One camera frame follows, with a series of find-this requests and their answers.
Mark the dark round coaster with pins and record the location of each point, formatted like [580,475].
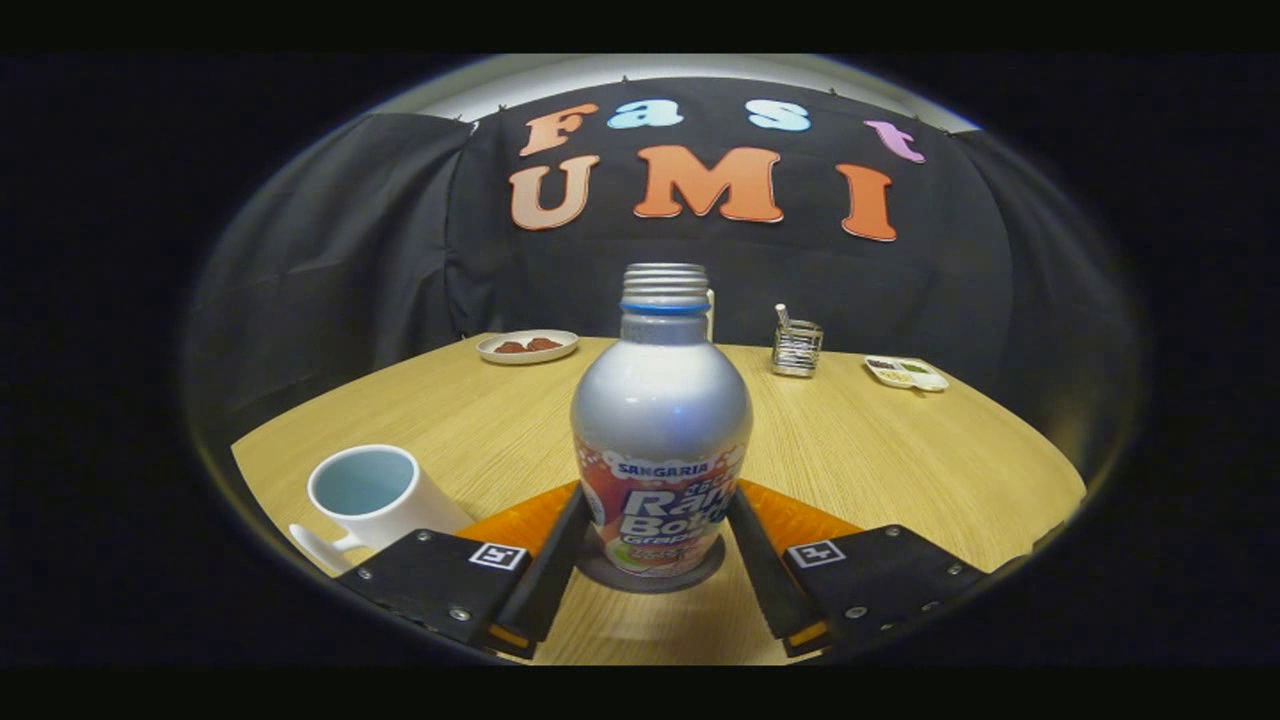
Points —
[598,572]

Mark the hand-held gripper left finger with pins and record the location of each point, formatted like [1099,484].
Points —
[555,570]

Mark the white round plate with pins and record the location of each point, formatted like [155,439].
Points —
[527,357]

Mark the wooden table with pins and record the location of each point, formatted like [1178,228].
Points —
[900,450]

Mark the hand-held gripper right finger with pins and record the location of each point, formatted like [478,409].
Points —
[765,580]

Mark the white toaster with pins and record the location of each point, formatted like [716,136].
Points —
[711,320]

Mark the white cup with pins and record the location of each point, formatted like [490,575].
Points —
[420,510]

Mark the reddish food piece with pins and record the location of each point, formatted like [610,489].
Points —
[510,347]
[545,344]

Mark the silver juice bottle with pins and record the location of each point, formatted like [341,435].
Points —
[660,400]

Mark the white divided tray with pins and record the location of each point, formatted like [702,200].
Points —
[906,375]

